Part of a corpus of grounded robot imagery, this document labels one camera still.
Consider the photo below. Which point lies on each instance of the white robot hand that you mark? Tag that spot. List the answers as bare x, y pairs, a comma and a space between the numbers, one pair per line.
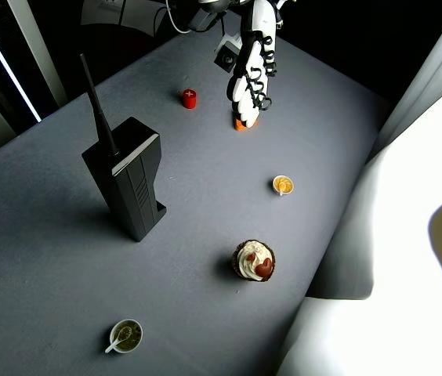
254, 55

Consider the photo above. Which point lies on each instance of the black toy phone with antenna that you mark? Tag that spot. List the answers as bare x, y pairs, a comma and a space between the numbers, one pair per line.
135, 188

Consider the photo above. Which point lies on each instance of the orange triangle block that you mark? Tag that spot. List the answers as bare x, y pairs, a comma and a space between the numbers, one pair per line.
238, 125

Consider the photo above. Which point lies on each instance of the red cylinder block white cross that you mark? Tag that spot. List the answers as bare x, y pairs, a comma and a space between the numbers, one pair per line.
189, 100

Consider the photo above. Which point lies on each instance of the small toy coffee cup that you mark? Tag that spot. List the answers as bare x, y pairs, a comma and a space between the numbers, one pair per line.
283, 185

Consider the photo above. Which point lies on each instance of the toy green soup bowl with spoon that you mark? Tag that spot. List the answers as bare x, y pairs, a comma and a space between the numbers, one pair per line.
127, 336

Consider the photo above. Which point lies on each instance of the grey table cloth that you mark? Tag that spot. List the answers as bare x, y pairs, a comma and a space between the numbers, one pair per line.
225, 219

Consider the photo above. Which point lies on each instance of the white fabric backdrop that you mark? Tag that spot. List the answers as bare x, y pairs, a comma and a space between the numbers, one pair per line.
401, 176

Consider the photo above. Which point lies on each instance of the toy cupcake with red heart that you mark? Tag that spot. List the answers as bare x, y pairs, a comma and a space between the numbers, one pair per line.
254, 262

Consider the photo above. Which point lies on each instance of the bright light strip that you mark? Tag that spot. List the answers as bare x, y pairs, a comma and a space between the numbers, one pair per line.
5, 62

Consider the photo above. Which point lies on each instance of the black wrist camera white bracket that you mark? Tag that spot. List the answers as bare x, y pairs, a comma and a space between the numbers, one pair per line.
227, 58

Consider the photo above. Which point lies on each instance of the white post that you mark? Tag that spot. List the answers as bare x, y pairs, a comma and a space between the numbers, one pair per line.
40, 51

